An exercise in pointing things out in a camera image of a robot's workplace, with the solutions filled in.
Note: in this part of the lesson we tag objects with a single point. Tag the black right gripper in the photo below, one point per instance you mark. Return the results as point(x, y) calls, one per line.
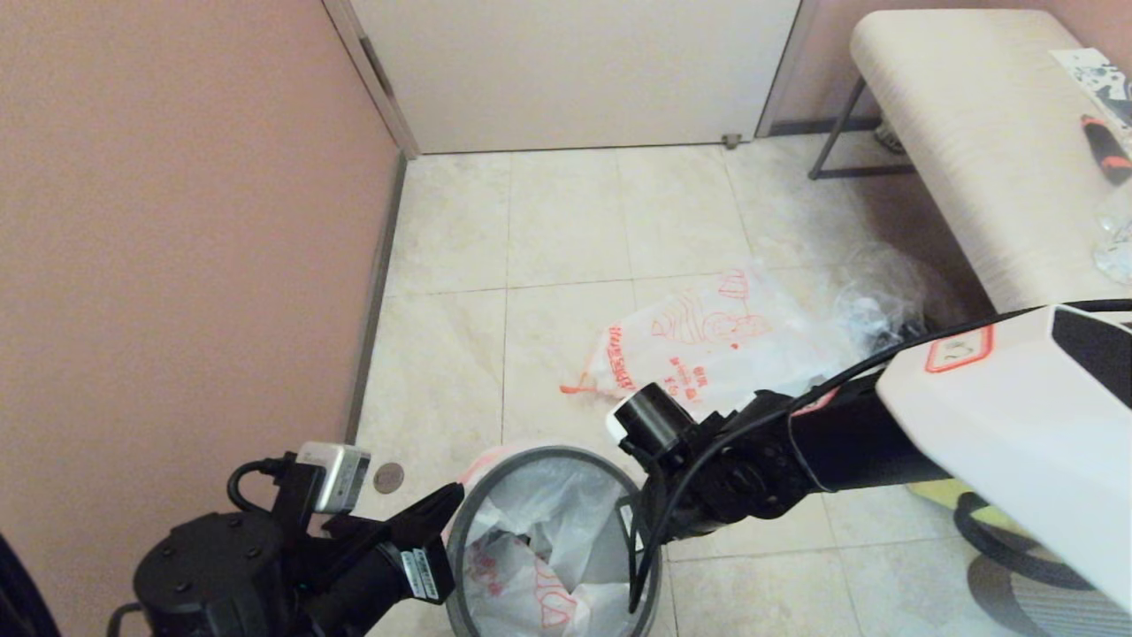
point(734, 460)

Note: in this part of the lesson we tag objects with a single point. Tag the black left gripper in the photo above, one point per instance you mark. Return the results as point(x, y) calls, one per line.
point(221, 575)

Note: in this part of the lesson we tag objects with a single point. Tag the white red-print plastic bag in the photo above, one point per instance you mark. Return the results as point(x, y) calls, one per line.
point(548, 531)

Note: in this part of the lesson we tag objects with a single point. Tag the yellow fabric tote bag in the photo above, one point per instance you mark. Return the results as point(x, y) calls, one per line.
point(937, 494)

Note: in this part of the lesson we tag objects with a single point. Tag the clear bag with black items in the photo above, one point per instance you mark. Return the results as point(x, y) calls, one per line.
point(884, 296)

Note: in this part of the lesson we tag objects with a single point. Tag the round grey floor disc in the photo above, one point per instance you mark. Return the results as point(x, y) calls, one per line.
point(389, 479)

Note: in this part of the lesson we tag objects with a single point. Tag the grey baseboard strip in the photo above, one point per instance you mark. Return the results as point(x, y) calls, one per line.
point(380, 248)

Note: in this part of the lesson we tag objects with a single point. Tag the small metal door stop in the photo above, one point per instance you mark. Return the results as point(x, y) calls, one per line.
point(731, 140)

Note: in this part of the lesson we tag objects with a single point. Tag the grey ribbed bin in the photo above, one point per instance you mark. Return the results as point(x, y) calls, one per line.
point(1044, 602)

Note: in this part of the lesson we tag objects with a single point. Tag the small grey floor object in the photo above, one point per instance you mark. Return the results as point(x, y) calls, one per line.
point(887, 137)

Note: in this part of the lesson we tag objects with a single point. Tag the white wood-grain table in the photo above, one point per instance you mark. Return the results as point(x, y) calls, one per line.
point(973, 133)

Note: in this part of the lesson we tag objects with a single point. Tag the white door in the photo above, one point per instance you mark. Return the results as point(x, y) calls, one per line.
point(575, 71)

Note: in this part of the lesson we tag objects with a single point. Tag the clear crumpled plastic bottle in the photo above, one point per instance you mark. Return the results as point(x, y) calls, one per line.
point(1116, 248)

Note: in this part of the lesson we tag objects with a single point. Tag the black orange tool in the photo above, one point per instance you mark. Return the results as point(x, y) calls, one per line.
point(1110, 150)

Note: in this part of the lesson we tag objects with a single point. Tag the printed white paper sheet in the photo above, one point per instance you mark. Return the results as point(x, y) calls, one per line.
point(1097, 71)

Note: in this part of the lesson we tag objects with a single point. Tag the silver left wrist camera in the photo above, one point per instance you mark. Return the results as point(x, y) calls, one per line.
point(340, 478)

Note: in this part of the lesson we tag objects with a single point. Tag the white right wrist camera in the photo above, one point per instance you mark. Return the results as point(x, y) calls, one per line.
point(612, 429)

